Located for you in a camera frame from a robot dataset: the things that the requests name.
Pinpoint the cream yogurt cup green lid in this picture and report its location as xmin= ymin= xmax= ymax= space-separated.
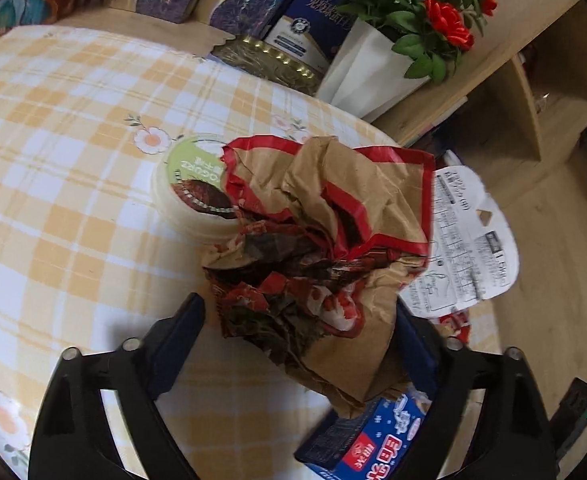
xmin=152 ymin=132 xmax=239 ymax=245

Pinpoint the white printed plastic package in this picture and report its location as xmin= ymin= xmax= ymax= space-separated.
xmin=403 ymin=164 xmax=520 ymax=318

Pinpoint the wooden shelf unit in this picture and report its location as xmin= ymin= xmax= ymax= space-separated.
xmin=373 ymin=0 xmax=587 ymax=163

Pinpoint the red rose plant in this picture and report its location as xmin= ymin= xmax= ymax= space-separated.
xmin=326 ymin=0 xmax=498 ymax=86

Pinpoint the white flower pot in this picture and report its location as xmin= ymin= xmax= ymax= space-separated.
xmin=316 ymin=20 xmax=431 ymax=122

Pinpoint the black power adapter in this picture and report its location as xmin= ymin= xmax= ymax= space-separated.
xmin=548 ymin=377 xmax=587 ymax=461

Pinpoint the small red wrapper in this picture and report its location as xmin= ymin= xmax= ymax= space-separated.
xmin=438 ymin=310 xmax=471 ymax=346

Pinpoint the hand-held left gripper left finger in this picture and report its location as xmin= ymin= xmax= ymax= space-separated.
xmin=28 ymin=292 xmax=206 ymax=480

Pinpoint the blue printed carton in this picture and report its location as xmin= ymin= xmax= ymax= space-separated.
xmin=294 ymin=385 xmax=433 ymax=480

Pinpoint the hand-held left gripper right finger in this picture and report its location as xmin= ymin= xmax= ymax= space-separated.
xmin=396 ymin=300 xmax=559 ymax=480

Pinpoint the blue box white label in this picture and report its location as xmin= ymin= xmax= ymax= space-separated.
xmin=263 ymin=0 xmax=359 ymax=73

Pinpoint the brown paper bag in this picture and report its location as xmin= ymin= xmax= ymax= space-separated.
xmin=200 ymin=135 xmax=437 ymax=418

